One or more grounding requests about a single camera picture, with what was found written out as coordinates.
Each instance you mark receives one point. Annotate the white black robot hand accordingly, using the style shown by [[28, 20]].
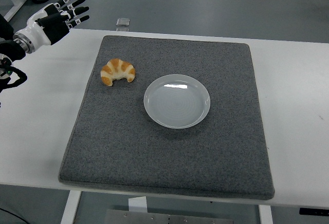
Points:
[[38, 31]]

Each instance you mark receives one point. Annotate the golden croissant bread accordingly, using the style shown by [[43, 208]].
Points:
[[117, 67]]

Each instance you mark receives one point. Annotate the white round plate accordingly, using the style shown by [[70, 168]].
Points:
[[176, 102]]

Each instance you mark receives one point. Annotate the small clear plastic box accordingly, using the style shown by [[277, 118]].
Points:
[[123, 22]]

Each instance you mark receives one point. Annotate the grey felt mat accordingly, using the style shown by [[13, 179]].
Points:
[[167, 154]]

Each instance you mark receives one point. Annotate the white table leg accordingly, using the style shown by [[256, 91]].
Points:
[[265, 215], [70, 207]]

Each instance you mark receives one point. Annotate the white paper label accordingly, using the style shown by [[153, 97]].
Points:
[[137, 204]]

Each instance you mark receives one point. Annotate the black control box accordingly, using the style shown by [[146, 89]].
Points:
[[314, 211]]

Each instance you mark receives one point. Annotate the white desk frame leg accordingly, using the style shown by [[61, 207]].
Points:
[[15, 3]]

